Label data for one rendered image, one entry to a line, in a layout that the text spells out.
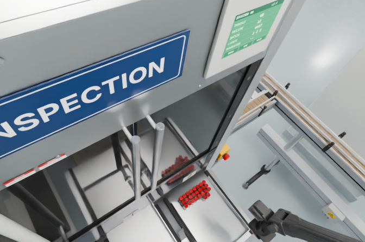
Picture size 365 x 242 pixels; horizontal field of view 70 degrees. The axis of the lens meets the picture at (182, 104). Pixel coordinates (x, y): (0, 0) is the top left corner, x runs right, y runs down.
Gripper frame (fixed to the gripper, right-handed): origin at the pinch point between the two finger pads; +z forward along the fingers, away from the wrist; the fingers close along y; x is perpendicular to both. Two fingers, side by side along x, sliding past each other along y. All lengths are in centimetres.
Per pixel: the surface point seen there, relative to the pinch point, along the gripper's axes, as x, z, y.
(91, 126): 46, -78, 40
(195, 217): 13.0, 20.3, 21.4
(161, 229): 31.3, 20.2, 26.7
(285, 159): -84, 59, 17
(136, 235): 43, 20, 32
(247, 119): -51, 16, 50
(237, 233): 0.0, 20.0, 3.0
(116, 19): 39, -100, 40
